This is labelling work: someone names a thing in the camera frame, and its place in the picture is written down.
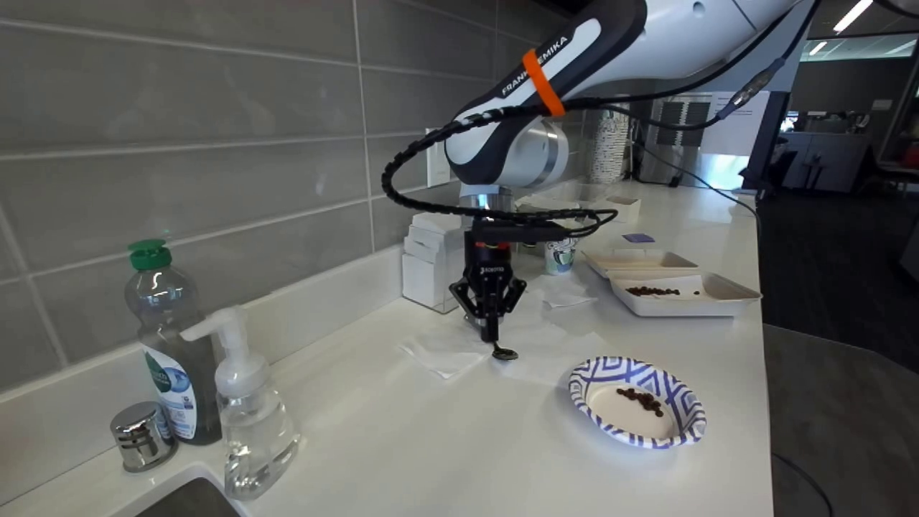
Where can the blue patterned paper bowl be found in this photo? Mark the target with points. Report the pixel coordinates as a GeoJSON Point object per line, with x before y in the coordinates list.
{"type": "Point", "coordinates": [635, 404]}

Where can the patterned paper cup stack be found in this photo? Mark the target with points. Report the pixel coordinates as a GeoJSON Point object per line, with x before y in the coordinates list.
{"type": "Point", "coordinates": [610, 147]}

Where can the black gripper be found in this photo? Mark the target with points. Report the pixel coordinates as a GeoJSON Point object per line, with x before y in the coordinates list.
{"type": "Point", "coordinates": [487, 290]}

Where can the beige takeout clamshell container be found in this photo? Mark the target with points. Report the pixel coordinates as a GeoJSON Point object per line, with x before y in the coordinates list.
{"type": "Point", "coordinates": [669, 287]}

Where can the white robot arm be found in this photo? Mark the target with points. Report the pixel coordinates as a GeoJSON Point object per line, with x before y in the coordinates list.
{"type": "Point", "coordinates": [606, 57]}

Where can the clear pump soap dispenser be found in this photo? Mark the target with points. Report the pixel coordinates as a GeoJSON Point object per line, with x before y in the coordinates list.
{"type": "Point", "coordinates": [256, 427]}

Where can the blue card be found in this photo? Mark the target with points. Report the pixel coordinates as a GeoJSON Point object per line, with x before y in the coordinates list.
{"type": "Point", "coordinates": [639, 236]}

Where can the chrome sink knob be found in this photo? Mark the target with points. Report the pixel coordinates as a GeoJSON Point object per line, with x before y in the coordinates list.
{"type": "Point", "coordinates": [142, 436]}

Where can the crumpled clear plastic wrap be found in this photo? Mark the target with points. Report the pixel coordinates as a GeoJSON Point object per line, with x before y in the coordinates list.
{"type": "Point", "coordinates": [539, 331]}

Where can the dish soap bottle green cap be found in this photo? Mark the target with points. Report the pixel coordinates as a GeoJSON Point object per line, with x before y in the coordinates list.
{"type": "Point", "coordinates": [164, 307]}

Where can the white napkin dispenser box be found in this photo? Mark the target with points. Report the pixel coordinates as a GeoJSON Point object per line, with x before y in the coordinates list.
{"type": "Point", "coordinates": [432, 259]}

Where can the white paper cup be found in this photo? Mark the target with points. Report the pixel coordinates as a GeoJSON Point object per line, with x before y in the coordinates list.
{"type": "Point", "coordinates": [562, 257]}

